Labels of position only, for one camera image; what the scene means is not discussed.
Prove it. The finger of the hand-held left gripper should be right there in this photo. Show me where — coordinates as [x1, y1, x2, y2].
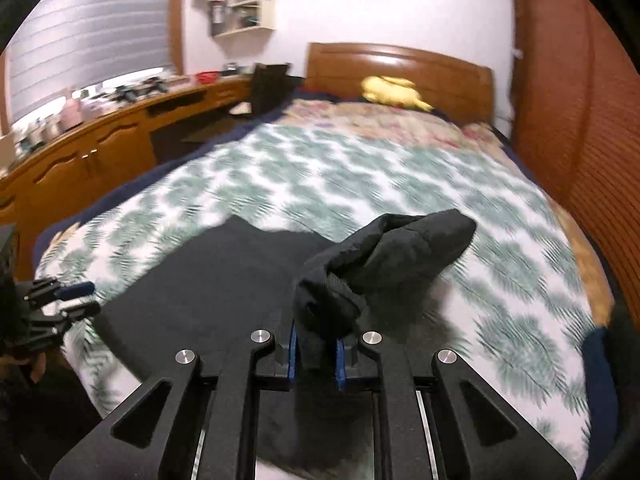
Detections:
[30, 301, 101, 351]
[22, 280, 96, 306]

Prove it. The brown wooden wardrobe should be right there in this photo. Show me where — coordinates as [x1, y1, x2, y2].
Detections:
[512, 0, 640, 311]

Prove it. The black jacket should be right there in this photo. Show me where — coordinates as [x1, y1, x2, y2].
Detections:
[92, 209, 478, 476]

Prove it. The person's left hand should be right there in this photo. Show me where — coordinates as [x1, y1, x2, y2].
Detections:
[0, 350, 48, 383]

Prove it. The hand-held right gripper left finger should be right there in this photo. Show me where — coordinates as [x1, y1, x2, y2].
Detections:
[50, 317, 301, 480]

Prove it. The wooden desk cabinet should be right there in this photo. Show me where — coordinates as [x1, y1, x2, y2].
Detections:
[0, 77, 253, 241]

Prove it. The yellow plush toy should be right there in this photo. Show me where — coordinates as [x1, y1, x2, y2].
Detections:
[361, 75, 435, 112]

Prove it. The dark desk clutter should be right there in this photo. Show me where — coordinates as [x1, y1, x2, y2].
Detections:
[102, 77, 168, 103]

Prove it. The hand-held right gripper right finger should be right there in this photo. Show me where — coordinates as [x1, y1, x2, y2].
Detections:
[334, 330, 576, 480]

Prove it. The grey window blind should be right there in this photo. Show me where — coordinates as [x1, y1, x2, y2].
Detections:
[5, 0, 183, 126]

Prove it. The black chair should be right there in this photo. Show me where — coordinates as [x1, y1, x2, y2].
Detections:
[250, 62, 293, 116]

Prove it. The bed with leaf-print cover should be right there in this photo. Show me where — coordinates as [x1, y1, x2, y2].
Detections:
[32, 85, 621, 461]

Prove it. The wooden bed headboard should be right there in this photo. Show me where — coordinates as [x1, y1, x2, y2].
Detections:
[305, 41, 496, 126]

